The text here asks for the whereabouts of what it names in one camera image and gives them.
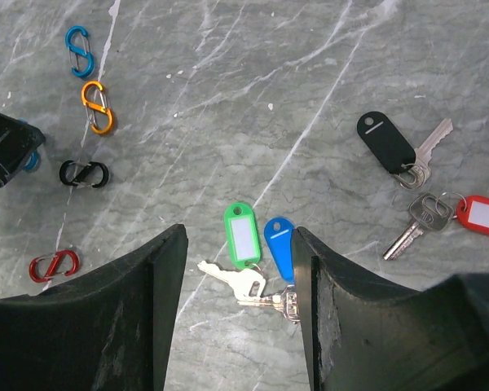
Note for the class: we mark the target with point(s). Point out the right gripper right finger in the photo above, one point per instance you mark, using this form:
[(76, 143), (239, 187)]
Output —
[(363, 332)]

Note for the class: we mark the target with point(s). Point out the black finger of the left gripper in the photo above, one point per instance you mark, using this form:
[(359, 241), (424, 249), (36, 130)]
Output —
[(18, 140)]

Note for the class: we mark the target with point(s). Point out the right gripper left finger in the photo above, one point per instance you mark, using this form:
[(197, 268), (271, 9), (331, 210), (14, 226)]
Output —
[(109, 329)]

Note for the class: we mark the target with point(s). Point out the blue s-carabiner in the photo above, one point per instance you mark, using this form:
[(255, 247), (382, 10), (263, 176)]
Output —
[(33, 162), (82, 59)]

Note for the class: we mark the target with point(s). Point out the black S-carabiner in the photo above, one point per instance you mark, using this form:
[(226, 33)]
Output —
[(87, 169)]

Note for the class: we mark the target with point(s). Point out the green tag key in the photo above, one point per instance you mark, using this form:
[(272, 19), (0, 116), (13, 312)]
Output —
[(246, 281)]

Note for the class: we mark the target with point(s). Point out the red S-carabiner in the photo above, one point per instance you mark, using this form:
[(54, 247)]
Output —
[(44, 268)]

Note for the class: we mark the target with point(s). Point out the orange S-carabiner centre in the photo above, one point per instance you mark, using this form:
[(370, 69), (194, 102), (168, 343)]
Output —
[(92, 108)]

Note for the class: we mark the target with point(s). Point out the red tag key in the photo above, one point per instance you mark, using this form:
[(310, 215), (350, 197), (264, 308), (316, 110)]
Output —
[(429, 213)]

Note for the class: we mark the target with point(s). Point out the black tag key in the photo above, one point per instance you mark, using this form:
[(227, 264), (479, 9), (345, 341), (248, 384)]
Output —
[(408, 165)]

